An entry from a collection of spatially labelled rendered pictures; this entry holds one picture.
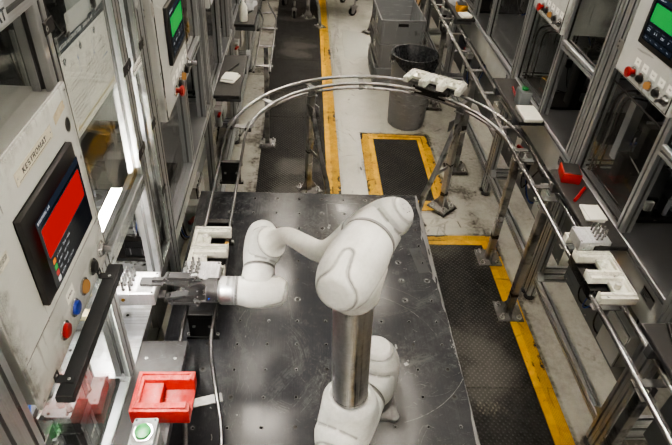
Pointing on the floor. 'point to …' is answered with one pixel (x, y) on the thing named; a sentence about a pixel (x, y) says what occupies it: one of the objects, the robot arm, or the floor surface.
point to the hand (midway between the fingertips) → (152, 287)
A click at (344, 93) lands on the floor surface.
